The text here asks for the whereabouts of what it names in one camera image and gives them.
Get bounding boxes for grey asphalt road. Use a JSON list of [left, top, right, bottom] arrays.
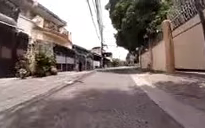
[[0, 66, 186, 128]]

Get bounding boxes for large green tree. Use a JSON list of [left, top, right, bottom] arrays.
[[104, 0, 174, 55]]

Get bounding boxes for overhead wires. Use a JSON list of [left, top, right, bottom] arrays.
[[85, 0, 106, 45]]

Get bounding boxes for dark building with awning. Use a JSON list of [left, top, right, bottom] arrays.
[[0, 0, 31, 80]]

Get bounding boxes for pale concrete verge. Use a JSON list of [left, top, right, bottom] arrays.
[[0, 69, 95, 116]]

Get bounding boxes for pale concrete strip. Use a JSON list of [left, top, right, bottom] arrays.
[[129, 70, 205, 128]]

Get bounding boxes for row of buildings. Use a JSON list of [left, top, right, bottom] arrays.
[[71, 44, 114, 72]]

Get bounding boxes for beige building with balcony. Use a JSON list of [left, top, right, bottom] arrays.
[[16, 0, 75, 73]]

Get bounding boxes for green bushes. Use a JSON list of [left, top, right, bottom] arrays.
[[13, 49, 60, 80]]

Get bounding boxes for beige wall with metal fence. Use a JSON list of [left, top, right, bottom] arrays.
[[138, 0, 205, 74]]

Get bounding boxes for utility pole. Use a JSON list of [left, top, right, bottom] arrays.
[[99, 19, 105, 69]]

